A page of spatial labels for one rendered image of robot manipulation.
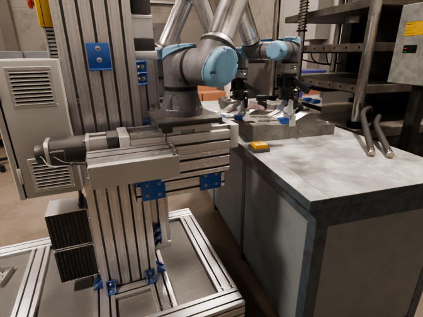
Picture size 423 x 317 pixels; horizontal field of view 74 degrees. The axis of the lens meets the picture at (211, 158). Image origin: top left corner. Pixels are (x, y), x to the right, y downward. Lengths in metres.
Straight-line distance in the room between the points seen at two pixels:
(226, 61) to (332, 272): 0.87
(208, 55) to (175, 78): 0.16
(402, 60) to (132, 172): 1.58
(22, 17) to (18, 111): 9.11
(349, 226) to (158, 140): 0.74
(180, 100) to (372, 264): 0.99
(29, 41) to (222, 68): 9.42
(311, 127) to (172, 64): 0.94
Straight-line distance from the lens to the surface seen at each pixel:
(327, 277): 1.24
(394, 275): 1.49
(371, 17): 1.95
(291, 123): 1.41
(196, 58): 0.88
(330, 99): 2.36
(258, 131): 1.48
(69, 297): 1.55
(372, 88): 2.08
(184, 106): 0.95
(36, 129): 1.10
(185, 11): 1.58
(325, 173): 1.16
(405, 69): 1.91
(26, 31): 10.14
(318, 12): 2.52
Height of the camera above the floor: 1.24
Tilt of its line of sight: 21 degrees down
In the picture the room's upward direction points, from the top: 1 degrees counter-clockwise
